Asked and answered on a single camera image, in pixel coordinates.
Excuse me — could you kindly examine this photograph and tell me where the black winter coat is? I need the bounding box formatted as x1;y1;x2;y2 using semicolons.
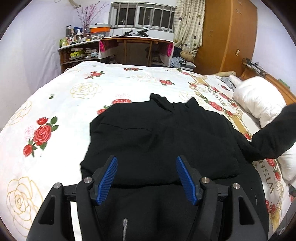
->
81;94;295;240

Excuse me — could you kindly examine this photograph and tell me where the clothes pile on chair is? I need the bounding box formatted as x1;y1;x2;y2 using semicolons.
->
170;47;196;72

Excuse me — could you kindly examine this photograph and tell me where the floral white bed blanket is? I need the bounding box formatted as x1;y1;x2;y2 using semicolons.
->
0;60;296;241

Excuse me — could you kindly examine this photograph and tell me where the white puffy duvet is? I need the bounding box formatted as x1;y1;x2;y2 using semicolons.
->
230;75;295;182

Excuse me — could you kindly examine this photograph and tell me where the wooden headboard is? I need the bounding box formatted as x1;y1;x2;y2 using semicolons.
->
240;58;296;105

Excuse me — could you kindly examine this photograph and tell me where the wooden wardrobe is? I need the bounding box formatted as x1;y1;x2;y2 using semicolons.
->
194;0;257;77

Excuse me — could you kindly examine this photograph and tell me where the wooden shelf with clutter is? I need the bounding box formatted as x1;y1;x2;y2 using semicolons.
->
58;40;99;72

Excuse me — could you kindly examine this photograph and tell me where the wooden desk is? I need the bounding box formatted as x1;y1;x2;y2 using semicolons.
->
98;36;174;67

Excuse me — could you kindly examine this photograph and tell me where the orange plastic storage box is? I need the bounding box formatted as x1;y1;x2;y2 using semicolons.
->
89;24;111;39

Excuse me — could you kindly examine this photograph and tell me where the patterned cream curtain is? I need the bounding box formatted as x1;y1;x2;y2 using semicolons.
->
173;0;206;56

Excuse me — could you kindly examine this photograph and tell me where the pink blossom branch vase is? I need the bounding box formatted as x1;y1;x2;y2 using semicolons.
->
76;1;109;36

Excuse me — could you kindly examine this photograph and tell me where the barred window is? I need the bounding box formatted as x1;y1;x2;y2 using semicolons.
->
109;1;175;33

